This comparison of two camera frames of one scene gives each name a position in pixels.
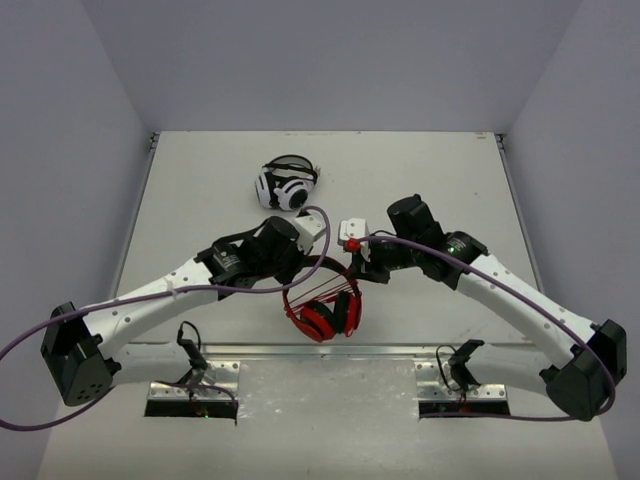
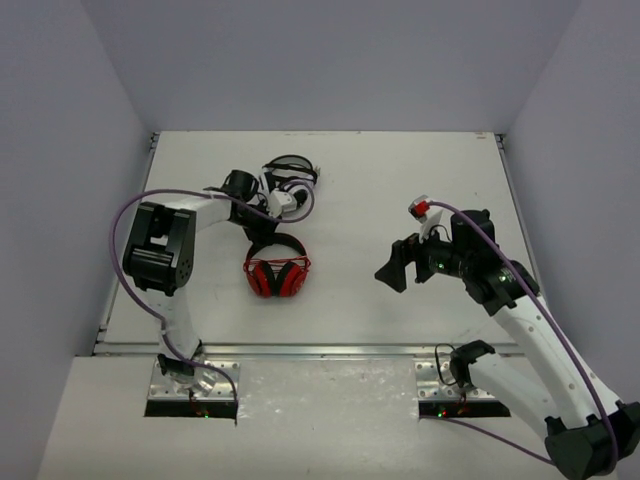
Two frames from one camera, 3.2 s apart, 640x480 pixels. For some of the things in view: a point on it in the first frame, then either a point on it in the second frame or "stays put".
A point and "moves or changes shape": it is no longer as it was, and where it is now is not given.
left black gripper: (291, 265) -> (261, 228)
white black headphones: (285, 182) stays put
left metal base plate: (217, 381) stays put
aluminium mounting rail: (139, 350) stays put
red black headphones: (320, 319) moves or changes shape
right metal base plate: (434, 382) stays put
